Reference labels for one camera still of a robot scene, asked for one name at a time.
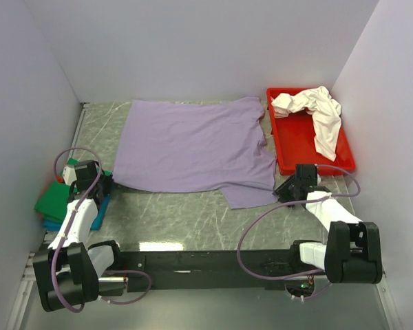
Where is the purple t-shirt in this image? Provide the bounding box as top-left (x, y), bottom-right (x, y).
top-left (113, 97), bottom-right (277, 209)

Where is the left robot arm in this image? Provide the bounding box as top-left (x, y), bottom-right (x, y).
top-left (33, 160), bottom-right (124, 312)

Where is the blue folded t-shirt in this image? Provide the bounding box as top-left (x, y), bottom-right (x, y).
top-left (43, 195), bottom-right (111, 232)

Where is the aluminium rail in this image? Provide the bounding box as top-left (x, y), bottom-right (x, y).
top-left (21, 253), bottom-right (36, 282)

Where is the white t-shirt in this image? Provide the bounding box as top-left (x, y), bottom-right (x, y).
top-left (271, 86), bottom-right (341, 162)

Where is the green folded t-shirt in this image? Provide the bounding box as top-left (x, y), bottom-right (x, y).
top-left (33, 157), bottom-right (80, 221)

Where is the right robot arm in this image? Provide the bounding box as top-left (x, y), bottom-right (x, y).
top-left (273, 164), bottom-right (383, 284)

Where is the red plastic bin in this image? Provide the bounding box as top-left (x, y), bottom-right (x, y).
top-left (266, 87), bottom-right (356, 176)

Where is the black base beam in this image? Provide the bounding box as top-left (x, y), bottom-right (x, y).
top-left (89, 250), bottom-right (331, 297)

